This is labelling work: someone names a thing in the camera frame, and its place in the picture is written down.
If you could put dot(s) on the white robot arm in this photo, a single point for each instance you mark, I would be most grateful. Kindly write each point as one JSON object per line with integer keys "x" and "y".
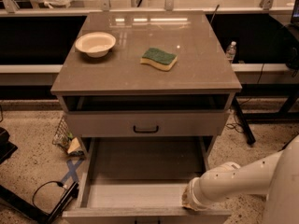
{"x": 275, "y": 176}

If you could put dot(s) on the black table leg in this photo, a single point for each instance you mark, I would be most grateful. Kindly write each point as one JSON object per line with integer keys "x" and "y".
{"x": 244, "y": 124}

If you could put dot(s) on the grey drawer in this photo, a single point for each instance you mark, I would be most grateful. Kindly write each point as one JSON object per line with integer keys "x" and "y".
{"x": 140, "y": 181}
{"x": 142, "y": 124}

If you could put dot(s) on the wire mesh waste basket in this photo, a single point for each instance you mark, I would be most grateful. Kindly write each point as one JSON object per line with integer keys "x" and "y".
{"x": 66, "y": 141}

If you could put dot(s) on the clear plastic water bottle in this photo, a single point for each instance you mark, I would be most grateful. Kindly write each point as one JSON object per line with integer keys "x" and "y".
{"x": 231, "y": 51}

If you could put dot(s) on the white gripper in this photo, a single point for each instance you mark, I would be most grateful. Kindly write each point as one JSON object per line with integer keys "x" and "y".
{"x": 193, "y": 192}

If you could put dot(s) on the grey drawer cabinet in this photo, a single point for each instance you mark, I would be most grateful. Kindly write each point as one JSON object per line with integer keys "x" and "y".
{"x": 201, "y": 80}

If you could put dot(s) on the black floor stand leg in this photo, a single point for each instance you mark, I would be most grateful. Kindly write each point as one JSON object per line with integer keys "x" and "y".
{"x": 15, "y": 202}

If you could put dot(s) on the blue tape cross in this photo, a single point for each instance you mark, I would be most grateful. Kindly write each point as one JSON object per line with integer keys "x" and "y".
{"x": 72, "y": 170}

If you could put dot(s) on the white paper bowl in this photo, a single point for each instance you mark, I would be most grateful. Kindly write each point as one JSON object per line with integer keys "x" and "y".
{"x": 96, "y": 44}

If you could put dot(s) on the green yellow sponge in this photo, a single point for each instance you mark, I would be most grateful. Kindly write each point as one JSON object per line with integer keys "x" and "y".
{"x": 159, "y": 59}

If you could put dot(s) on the grey top drawer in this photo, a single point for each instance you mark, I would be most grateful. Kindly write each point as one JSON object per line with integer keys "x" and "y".
{"x": 142, "y": 124}

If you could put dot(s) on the black equipment left edge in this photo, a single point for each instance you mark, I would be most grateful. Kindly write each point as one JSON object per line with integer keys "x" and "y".
{"x": 6, "y": 147}

